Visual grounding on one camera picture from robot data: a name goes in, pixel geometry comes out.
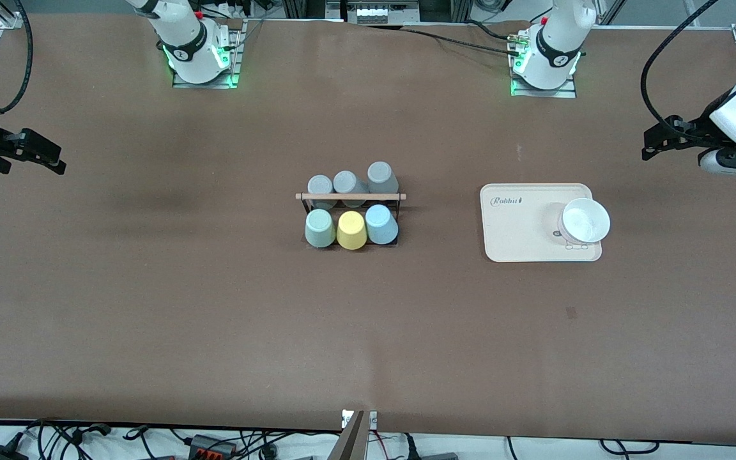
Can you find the pale green cup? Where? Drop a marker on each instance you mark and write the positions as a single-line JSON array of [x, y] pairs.
[[320, 229]]

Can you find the light blue cup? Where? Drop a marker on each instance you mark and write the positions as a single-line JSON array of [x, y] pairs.
[[381, 223]]

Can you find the white post bracket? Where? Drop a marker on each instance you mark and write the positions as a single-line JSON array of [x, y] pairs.
[[373, 420]]

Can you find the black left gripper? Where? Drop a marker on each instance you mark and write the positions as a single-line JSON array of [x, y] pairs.
[[696, 130]]

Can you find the white bowl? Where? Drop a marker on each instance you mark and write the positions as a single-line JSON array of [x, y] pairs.
[[585, 220]]

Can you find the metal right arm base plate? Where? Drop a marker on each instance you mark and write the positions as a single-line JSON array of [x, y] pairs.
[[235, 57]]

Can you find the wooden camera post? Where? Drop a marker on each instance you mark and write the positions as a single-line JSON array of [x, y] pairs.
[[349, 441]]

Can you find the beige plastic tray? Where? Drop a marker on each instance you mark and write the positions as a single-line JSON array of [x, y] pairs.
[[515, 236]]

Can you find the black power adapter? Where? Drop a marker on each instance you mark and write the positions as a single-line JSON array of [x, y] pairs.
[[0, 450]]

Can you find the black plug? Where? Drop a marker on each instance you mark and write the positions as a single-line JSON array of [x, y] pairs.
[[432, 455]]

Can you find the grey cup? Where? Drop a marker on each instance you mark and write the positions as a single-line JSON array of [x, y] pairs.
[[382, 176], [320, 185], [346, 182]]

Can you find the black red terminal connector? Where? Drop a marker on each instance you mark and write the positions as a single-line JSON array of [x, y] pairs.
[[211, 445]]

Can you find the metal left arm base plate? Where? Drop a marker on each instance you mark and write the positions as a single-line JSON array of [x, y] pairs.
[[569, 92]]

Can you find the grey device box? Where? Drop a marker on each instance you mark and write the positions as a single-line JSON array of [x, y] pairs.
[[381, 11]]

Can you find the yellow cup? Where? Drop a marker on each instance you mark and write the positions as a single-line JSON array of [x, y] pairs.
[[351, 231]]

